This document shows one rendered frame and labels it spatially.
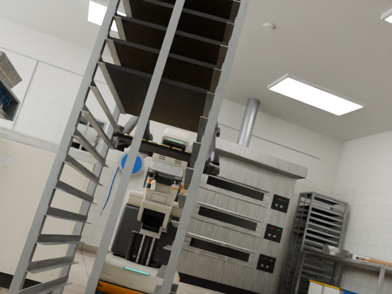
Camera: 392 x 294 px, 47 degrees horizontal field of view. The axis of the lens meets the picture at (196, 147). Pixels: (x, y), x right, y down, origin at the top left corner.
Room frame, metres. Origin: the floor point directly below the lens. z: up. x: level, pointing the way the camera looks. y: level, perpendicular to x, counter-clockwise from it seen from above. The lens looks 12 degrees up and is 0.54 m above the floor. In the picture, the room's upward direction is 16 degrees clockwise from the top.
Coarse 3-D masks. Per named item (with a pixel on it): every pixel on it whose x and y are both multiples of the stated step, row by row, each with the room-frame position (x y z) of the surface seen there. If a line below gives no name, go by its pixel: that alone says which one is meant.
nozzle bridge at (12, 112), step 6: (0, 78) 2.63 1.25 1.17; (0, 84) 2.74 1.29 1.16; (6, 84) 2.78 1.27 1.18; (6, 90) 2.88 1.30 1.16; (0, 96) 3.00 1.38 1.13; (12, 96) 3.01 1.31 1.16; (6, 102) 3.16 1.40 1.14; (12, 102) 3.16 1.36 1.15; (18, 102) 3.16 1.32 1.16; (0, 108) 2.94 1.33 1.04; (6, 108) 3.16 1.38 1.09; (12, 108) 3.16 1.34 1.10; (0, 114) 3.04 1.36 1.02; (6, 114) 3.12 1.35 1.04; (12, 114) 3.17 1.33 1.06; (12, 120) 3.18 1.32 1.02
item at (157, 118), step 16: (112, 64) 1.49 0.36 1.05; (128, 80) 1.58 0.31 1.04; (144, 80) 1.53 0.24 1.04; (160, 80) 1.49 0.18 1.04; (128, 96) 1.79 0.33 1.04; (144, 96) 1.73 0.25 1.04; (160, 96) 1.66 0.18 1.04; (176, 96) 1.61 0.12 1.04; (192, 96) 1.56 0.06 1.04; (128, 112) 2.05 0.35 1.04; (160, 112) 1.89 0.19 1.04; (176, 112) 1.82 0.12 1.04; (192, 112) 1.76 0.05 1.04; (192, 128) 2.02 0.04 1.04
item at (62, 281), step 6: (66, 276) 2.07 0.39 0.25; (48, 282) 1.79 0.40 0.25; (54, 282) 1.88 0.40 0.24; (60, 282) 1.98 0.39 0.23; (66, 282) 2.06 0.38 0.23; (30, 288) 1.58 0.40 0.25; (36, 288) 1.65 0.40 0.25; (42, 288) 1.72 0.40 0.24; (48, 288) 1.80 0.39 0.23; (54, 288) 1.84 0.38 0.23
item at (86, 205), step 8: (112, 128) 2.08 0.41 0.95; (112, 136) 2.09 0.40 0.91; (104, 144) 2.08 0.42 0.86; (104, 152) 2.08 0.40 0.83; (96, 168) 2.08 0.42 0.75; (96, 184) 2.08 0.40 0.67; (88, 192) 2.08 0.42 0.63; (88, 208) 2.08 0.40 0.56; (80, 224) 2.08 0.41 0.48; (80, 232) 2.08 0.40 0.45; (72, 248) 2.08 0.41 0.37; (64, 272) 2.08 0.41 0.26
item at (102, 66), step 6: (102, 60) 1.51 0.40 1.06; (102, 66) 1.50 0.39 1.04; (102, 72) 1.56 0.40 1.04; (108, 72) 1.55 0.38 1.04; (108, 78) 1.61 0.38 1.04; (108, 84) 1.68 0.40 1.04; (114, 90) 1.75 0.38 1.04; (114, 96) 1.84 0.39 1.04; (120, 102) 1.90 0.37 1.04; (120, 108) 2.02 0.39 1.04
